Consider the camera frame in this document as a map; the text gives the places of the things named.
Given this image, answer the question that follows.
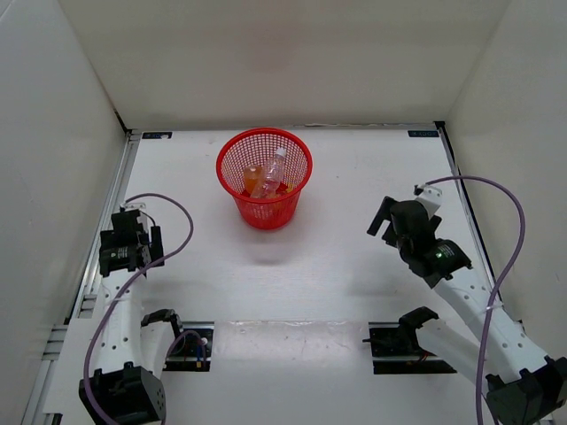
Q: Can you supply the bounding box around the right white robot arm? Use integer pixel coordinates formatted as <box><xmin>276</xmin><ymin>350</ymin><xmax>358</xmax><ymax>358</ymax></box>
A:
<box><xmin>367</xmin><ymin>189</ymin><xmax>566</xmax><ymax>424</ymax></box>

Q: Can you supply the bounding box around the left aluminium frame rail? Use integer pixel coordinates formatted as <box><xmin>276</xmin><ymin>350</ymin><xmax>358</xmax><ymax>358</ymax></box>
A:
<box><xmin>21</xmin><ymin>130</ymin><xmax>141</xmax><ymax>424</ymax></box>

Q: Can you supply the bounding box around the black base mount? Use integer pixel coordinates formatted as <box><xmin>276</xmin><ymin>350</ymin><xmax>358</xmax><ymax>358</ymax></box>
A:
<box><xmin>163</xmin><ymin>321</ymin><xmax>214</xmax><ymax>373</ymax></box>
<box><xmin>362</xmin><ymin>322</ymin><xmax>456</xmax><ymax>375</ymax></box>

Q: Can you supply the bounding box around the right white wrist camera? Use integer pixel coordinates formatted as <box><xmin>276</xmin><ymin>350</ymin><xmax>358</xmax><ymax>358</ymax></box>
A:
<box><xmin>414</xmin><ymin>184</ymin><xmax>443</xmax><ymax>219</ymax></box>

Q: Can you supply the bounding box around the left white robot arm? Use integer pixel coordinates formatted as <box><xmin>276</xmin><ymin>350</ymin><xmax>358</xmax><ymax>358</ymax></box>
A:
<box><xmin>78</xmin><ymin>204</ymin><xmax>186</xmax><ymax>424</ymax></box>

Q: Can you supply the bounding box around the small yellow-label plastic bottle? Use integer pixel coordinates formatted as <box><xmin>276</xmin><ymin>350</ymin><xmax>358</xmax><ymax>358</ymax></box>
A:
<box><xmin>276</xmin><ymin>182</ymin><xmax>294</xmax><ymax>197</ymax></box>

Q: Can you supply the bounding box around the aluminium frame rail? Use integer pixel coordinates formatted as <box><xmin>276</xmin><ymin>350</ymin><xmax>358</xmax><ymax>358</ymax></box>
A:
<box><xmin>433</xmin><ymin>121</ymin><xmax>555</xmax><ymax>425</ymax></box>
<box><xmin>21</xmin><ymin>130</ymin><xmax>141</xmax><ymax>424</ymax></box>

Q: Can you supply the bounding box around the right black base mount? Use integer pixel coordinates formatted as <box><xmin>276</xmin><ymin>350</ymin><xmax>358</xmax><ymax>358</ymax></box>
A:
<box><xmin>362</xmin><ymin>322</ymin><xmax>456</xmax><ymax>375</ymax></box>

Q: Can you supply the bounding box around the orange plastic bottle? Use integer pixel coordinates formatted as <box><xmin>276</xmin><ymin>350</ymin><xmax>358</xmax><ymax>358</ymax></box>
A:
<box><xmin>243</xmin><ymin>165</ymin><xmax>262</xmax><ymax>195</ymax></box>

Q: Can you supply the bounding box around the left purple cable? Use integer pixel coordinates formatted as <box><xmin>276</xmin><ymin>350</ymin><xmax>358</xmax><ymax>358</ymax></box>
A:
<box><xmin>82</xmin><ymin>193</ymin><xmax>209</xmax><ymax>425</ymax></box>

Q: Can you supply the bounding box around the right aluminium frame rail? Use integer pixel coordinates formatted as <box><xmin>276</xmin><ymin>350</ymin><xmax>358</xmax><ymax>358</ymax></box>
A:
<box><xmin>433</xmin><ymin>121</ymin><xmax>555</xmax><ymax>425</ymax></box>

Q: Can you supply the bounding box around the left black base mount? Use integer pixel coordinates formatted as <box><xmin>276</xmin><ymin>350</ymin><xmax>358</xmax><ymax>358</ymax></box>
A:
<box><xmin>163</xmin><ymin>321</ymin><xmax>214</xmax><ymax>373</ymax></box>

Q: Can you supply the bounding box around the clear plastic bottle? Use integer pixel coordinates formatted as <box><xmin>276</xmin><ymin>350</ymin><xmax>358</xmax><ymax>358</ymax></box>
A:
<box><xmin>251</xmin><ymin>147</ymin><xmax>287</xmax><ymax>199</ymax></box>

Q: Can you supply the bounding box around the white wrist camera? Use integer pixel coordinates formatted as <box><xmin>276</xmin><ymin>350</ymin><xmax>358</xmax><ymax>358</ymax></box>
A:
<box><xmin>119</xmin><ymin>202</ymin><xmax>146</xmax><ymax>212</ymax></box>
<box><xmin>414</xmin><ymin>184</ymin><xmax>443</xmax><ymax>219</ymax></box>

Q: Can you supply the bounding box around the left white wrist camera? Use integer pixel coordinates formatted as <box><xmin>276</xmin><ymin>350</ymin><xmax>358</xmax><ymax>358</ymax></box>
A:
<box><xmin>119</xmin><ymin>202</ymin><xmax>146</xmax><ymax>212</ymax></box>

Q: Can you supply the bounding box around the red mesh plastic bin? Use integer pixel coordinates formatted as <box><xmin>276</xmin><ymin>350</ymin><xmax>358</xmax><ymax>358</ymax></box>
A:
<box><xmin>216</xmin><ymin>127</ymin><xmax>313</xmax><ymax>230</ymax></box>

